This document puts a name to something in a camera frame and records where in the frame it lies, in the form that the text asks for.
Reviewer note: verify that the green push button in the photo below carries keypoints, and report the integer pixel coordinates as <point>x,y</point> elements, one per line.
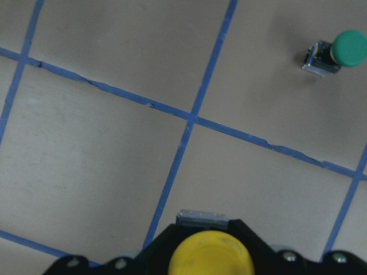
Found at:
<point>348,50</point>

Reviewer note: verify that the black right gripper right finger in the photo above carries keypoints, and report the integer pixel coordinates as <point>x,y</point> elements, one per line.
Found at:
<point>287,261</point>

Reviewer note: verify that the yellow push button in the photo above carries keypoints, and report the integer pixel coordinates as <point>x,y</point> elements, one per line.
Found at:
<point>211,251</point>

